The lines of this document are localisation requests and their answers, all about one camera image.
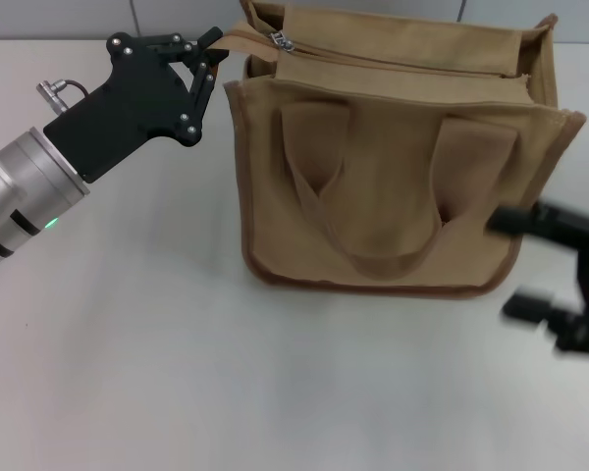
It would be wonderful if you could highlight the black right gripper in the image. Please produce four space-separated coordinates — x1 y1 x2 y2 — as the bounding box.
484 197 589 355

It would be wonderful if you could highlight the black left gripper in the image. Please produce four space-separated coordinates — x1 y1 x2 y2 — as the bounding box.
42 26 228 185

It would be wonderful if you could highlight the khaki canvas food bag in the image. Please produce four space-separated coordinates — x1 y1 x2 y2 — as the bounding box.
214 0 588 299

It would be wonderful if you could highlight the left wrist connector with cable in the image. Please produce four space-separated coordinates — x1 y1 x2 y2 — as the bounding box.
34 78 87 107

